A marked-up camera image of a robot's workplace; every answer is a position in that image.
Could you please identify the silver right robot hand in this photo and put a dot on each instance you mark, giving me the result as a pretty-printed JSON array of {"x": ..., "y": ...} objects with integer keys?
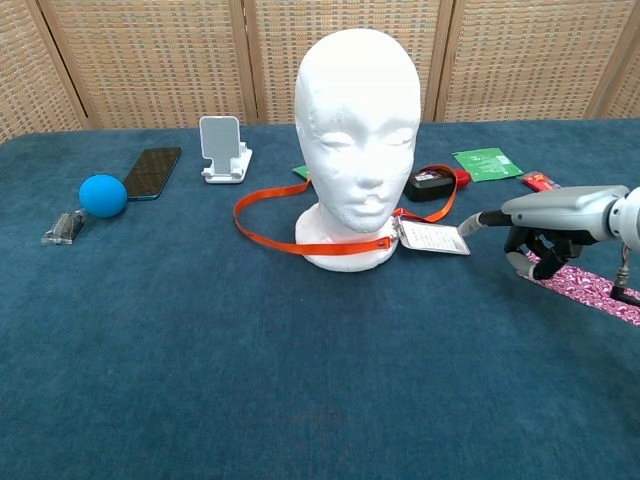
[{"x": 560, "y": 212}]

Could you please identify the white badge card holder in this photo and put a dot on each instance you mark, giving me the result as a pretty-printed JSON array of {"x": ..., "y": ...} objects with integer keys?
[{"x": 435, "y": 237}]

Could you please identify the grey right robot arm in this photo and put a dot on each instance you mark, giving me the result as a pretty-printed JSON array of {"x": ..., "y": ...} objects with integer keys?
[{"x": 627, "y": 220}]

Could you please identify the white foam mannequin head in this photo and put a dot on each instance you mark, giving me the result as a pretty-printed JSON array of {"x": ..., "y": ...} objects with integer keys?
[{"x": 355, "y": 100}]

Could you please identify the red snack packet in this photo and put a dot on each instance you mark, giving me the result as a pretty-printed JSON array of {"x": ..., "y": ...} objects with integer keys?
[{"x": 540, "y": 181}]

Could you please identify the purple patterned strip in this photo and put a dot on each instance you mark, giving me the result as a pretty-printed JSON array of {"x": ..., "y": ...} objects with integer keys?
[{"x": 580, "y": 289}]

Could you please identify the large green foil packet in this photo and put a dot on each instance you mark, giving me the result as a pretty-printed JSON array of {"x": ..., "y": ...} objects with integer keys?
[{"x": 485, "y": 162}]

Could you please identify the black and red device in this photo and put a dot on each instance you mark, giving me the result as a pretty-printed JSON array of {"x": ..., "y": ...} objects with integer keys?
[{"x": 427, "y": 189}]

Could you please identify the woven folding screen panel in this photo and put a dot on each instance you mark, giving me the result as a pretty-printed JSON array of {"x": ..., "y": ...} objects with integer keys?
[
  {"x": 20, "y": 75},
  {"x": 525, "y": 60},
  {"x": 150, "y": 60},
  {"x": 270, "y": 50},
  {"x": 630, "y": 90}
]

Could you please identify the small green packet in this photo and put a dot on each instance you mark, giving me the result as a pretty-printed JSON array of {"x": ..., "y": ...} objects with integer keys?
[{"x": 301, "y": 172}]

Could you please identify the blue table cloth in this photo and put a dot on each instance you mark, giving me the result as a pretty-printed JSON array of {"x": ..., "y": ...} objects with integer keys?
[{"x": 300, "y": 350}]

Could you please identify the white phone stand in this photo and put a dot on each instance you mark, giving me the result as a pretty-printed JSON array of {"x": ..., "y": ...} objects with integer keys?
[{"x": 220, "y": 140}]

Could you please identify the black smartphone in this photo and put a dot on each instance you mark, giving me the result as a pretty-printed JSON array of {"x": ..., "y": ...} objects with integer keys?
[{"x": 152, "y": 172}]

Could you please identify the blue ball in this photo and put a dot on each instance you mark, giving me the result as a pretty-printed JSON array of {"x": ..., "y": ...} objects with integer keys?
[{"x": 102, "y": 195}]

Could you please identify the clear acrylic clip holder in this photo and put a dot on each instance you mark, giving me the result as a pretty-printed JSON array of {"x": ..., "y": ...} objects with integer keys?
[{"x": 65, "y": 230}]

